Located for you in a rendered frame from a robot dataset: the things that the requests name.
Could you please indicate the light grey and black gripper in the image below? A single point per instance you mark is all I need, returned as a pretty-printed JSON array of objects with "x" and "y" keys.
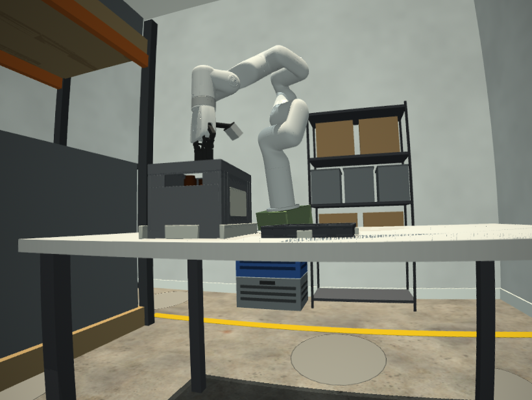
[{"x": 203, "y": 129}]

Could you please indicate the dark grey divided crate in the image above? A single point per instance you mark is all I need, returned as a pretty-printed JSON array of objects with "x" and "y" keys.
[{"x": 223, "y": 198}]

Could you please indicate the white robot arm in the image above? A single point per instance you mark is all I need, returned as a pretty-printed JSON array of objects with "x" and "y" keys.
[{"x": 210, "y": 85}]

